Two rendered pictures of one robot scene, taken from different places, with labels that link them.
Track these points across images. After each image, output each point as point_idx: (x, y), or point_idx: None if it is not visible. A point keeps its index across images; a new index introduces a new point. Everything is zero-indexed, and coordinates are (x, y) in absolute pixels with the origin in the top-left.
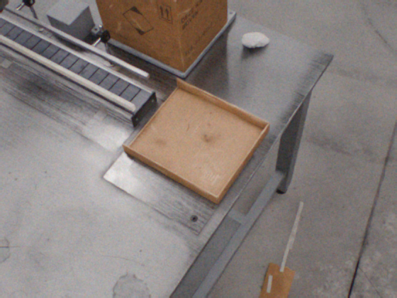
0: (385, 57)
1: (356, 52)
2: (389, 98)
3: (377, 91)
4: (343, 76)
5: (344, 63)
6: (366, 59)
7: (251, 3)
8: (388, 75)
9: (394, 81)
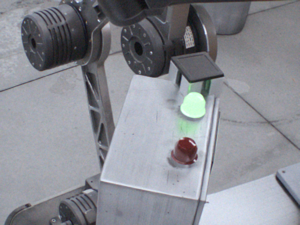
0: (251, 132)
1: (232, 145)
2: (296, 158)
3: (285, 161)
4: (254, 170)
5: (239, 160)
6: (245, 144)
7: (98, 172)
8: (272, 144)
9: (281, 144)
